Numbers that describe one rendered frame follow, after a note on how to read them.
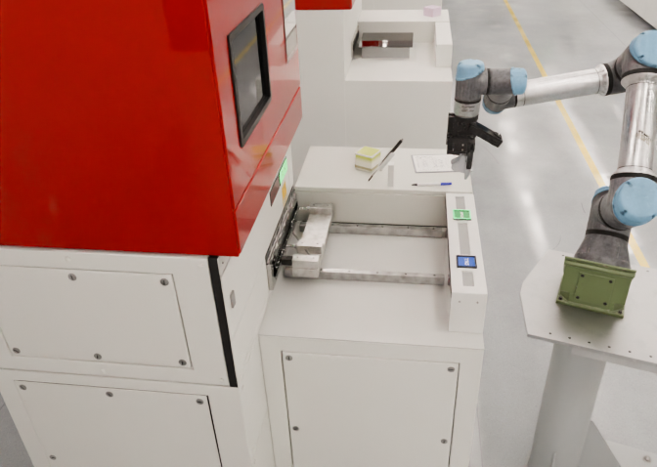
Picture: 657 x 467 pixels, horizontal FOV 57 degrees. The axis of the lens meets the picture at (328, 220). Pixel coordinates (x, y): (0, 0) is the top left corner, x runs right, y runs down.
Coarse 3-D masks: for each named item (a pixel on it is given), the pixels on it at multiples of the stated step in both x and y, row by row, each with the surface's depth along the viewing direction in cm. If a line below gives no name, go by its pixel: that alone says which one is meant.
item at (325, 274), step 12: (288, 276) 193; (300, 276) 192; (324, 276) 191; (336, 276) 190; (348, 276) 190; (360, 276) 189; (372, 276) 188; (384, 276) 188; (396, 276) 187; (408, 276) 187; (420, 276) 186; (432, 276) 186; (444, 276) 185
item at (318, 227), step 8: (312, 216) 213; (320, 216) 213; (328, 216) 213; (312, 224) 209; (320, 224) 209; (328, 224) 208; (304, 232) 205; (312, 232) 204; (320, 232) 204; (328, 232) 208; (320, 240) 200; (320, 256) 192; (320, 264) 190; (296, 272) 187; (304, 272) 187; (312, 272) 186
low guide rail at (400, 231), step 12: (300, 228) 215; (336, 228) 213; (348, 228) 212; (360, 228) 212; (372, 228) 211; (384, 228) 210; (396, 228) 210; (408, 228) 210; (420, 228) 210; (432, 228) 209
